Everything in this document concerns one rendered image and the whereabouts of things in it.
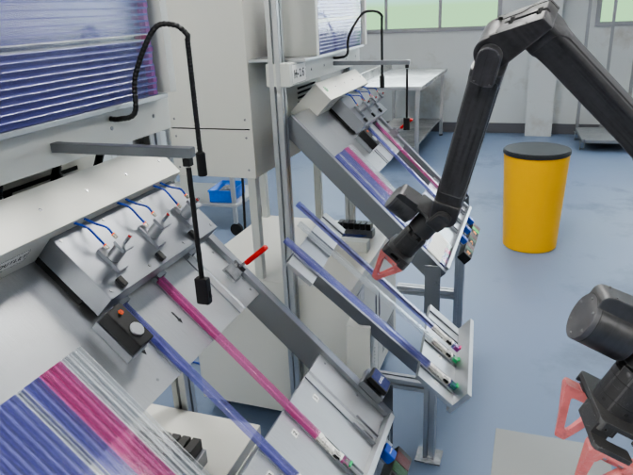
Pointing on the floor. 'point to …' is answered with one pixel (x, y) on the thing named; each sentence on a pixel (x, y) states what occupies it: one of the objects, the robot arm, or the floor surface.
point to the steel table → (420, 127)
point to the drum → (533, 194)
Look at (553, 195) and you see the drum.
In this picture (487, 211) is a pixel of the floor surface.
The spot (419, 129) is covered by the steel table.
